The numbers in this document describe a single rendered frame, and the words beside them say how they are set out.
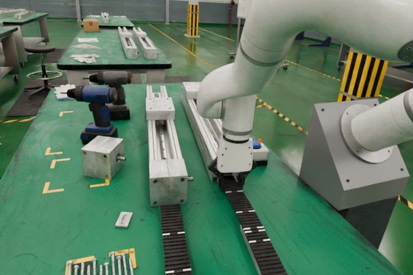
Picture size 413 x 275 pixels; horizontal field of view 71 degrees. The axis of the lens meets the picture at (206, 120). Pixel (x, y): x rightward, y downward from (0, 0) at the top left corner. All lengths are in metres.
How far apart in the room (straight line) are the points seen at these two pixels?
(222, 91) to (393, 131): 0.47
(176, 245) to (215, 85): 0.36
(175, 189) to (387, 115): 0.59
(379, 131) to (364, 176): 0.14
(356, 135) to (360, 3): 0.59
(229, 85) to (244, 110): 0.13
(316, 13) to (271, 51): 0.10
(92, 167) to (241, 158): 0.46
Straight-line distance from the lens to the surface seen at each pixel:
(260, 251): 0.70
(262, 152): 1.03
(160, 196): 0.82
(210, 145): 0.97
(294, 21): 0.46
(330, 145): 0.92
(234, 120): 0.76
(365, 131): 0.94
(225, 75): 0.65
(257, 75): 0.57
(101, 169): 0.96
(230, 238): 0.77
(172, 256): 0.67
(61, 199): 0.92
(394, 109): 0.89
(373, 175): 0.99
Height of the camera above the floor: 1.31
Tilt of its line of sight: 23 degrees down
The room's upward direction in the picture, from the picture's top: 4 degrees clockwise
